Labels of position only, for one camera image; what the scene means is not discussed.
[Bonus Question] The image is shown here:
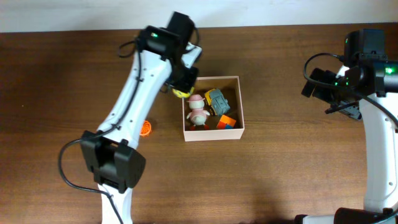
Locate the yellow ball with blue letters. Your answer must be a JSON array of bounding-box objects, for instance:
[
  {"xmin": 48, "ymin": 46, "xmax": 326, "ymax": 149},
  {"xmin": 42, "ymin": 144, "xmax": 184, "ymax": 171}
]
[{"xmin": 172, "ymin": 87, "xmax": 194, "ymax": 98}]

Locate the multicoloured puzzle cube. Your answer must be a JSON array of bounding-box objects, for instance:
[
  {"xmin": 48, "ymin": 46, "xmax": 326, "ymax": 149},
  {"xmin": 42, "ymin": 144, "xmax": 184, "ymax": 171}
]
[{"xmin": 216, "ymin": 115, "xmax": 236, "ymax": 129}]

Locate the orange ribbed plastic toy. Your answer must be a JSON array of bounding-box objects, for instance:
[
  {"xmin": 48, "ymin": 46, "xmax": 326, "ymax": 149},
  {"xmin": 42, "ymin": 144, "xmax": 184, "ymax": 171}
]
[{"xmin": 140, "ymin": 120, "xmax": 152, "ymax": 137}]

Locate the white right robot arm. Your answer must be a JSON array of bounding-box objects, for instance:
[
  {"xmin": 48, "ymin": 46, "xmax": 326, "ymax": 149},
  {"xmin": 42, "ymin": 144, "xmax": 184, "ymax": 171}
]
[{"xmin": 294, "ymin": 58, "xmax": 397, "ymax": 223}]

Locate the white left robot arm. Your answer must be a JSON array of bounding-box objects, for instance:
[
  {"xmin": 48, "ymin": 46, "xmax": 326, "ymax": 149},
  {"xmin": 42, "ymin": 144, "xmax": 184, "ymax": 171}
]
[{"xmin": 80, "ymin": 25, "xmax": 202, "ymax": 223}]

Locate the pink duck figure with hat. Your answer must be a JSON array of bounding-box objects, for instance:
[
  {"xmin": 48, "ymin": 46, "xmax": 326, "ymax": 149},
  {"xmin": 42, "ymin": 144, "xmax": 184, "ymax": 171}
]
[{"xmin": 186, "ymin": 94, "xmax": 210, "ymax": 131}]

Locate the yellow and grey toy truck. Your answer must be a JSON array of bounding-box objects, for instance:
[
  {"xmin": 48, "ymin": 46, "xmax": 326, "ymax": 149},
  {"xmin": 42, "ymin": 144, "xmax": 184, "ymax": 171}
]
[{"xmin": 205, "ymin": 88, "xmax": 231, "ymax": 116}]

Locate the pink open cardboard box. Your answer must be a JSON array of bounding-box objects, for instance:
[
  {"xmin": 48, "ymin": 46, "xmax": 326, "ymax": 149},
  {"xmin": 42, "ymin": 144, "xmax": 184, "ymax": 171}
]
[{"xmin": 182, "ymin": 76, "xmax": 245, "ymax": 142}]

